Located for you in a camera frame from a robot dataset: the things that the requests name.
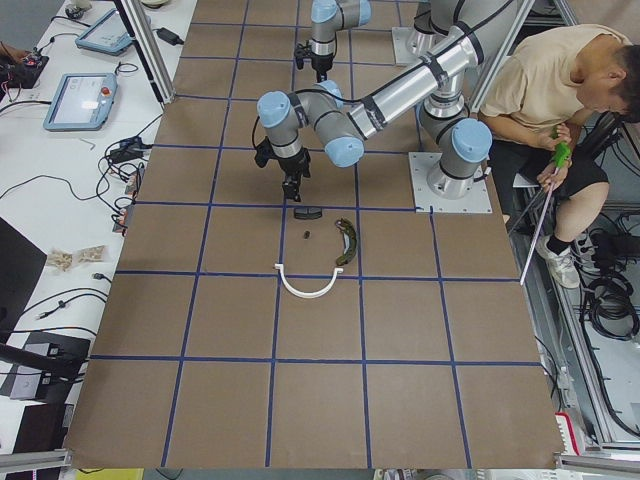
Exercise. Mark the blue teach pendant near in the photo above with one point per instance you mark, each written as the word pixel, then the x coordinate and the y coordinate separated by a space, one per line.
pixel 82 102

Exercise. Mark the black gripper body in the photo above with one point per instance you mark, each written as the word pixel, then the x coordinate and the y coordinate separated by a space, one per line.
pixel 294 166
pixel 320 63

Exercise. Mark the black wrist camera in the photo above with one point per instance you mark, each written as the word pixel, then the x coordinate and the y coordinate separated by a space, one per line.
pixel 263 153

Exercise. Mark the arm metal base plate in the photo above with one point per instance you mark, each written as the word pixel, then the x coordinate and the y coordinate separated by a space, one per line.
pixel 435 192
pixel 409 43

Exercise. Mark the dark grey brake pad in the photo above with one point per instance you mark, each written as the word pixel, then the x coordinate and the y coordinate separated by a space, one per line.
pixel 307 213

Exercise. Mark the green plastic tool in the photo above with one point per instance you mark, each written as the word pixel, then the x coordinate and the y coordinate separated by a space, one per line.
pixel 562 152

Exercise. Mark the white curved plastic bracket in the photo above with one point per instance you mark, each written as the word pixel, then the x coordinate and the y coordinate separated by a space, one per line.
pixel 308 288

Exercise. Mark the olive metal brake shoe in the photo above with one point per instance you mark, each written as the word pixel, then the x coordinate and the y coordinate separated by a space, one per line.
pixel 350 238

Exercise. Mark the black power adapter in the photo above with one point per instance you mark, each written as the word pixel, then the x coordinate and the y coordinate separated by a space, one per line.
pixel 128 150

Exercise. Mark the aluminium frame post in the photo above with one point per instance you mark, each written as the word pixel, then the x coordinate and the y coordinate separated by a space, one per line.
pixel 140 32

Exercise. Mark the blue teach pendant far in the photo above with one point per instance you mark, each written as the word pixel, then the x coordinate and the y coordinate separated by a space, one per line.
pixel 107 35

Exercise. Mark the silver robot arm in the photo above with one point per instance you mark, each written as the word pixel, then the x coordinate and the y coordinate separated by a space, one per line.
pixel 473 31
pixel 328 17

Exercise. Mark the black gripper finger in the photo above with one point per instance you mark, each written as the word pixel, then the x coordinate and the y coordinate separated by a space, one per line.
pixel 291 188

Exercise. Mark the person in beige shirt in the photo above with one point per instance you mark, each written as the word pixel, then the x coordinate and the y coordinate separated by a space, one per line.
pixel 545 91

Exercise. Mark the blue teach pendant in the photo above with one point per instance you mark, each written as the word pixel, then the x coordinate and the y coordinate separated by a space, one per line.
pixel 107 35
pixel 82 102

